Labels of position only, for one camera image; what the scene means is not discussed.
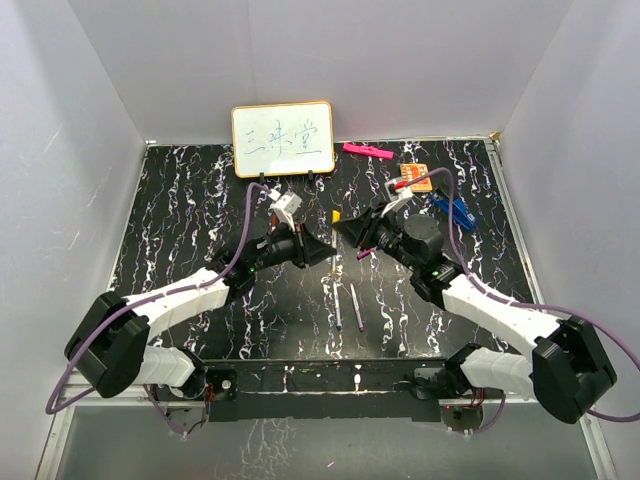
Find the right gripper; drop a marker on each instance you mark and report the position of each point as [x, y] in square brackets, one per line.
[361, 230]

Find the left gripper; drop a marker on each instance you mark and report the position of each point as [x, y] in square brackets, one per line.
[307, 248]

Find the blue marker pen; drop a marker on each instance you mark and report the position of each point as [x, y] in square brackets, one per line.
[339, 323]

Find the yellow marker pen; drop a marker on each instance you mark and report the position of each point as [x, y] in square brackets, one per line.
[334, 239]

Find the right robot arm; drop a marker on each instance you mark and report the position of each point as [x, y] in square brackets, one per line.
[559, 362]

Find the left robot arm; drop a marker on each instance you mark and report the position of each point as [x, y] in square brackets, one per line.
[112, 346]

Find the pink pen cap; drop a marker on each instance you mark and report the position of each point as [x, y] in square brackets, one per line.
[363, 254]

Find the pink marker pen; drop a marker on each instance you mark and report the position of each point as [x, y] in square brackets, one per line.
[356, 308]

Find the orange card box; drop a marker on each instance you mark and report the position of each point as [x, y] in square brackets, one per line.
[413, 171]

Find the blue plastic clip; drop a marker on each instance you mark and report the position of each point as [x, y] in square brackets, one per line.
[461, 214]

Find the small whiteboard with writing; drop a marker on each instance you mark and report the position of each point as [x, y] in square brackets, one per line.
[283, 139]

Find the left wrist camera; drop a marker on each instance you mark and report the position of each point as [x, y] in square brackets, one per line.
[284, 206]

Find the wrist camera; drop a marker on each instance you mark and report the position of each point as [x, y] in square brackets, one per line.
[284, 206]
[399, 194]

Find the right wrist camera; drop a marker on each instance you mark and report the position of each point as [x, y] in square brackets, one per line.
[399, 194]

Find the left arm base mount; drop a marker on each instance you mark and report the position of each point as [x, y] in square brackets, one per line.
[207, 386]

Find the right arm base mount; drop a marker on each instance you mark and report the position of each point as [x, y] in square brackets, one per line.
[425, 384]

